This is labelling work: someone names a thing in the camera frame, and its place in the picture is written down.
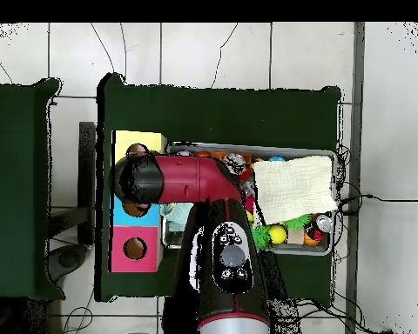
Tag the mint waffle cloth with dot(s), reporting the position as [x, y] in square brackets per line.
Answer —
[179, 214]

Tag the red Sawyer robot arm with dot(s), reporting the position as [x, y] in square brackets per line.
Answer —
[181, 179]

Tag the wooden box with three holes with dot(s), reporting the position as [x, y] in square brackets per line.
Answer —
[149, 257]

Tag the clear mesh bin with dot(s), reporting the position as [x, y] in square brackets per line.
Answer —
[299, 150]

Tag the orange plastic toy block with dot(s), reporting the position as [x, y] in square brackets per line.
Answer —
[218, 155]

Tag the crushed silver can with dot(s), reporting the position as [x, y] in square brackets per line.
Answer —
[235, 162]

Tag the dark green table cloth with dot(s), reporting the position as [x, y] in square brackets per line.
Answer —
[212, 114]

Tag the blue globe ball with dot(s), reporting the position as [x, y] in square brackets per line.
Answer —
[277, 159]

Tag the green spiky ball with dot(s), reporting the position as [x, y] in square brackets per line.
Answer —
[261, 238]

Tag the cream waffle cloth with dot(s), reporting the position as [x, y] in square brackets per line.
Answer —
[292, 188]

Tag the yellow ball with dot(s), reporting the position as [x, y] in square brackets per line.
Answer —
[277, 234]

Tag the beige wooden block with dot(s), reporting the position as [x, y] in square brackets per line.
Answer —
[295, 237]

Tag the green covered side table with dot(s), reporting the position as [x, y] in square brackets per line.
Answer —
[17, 191]

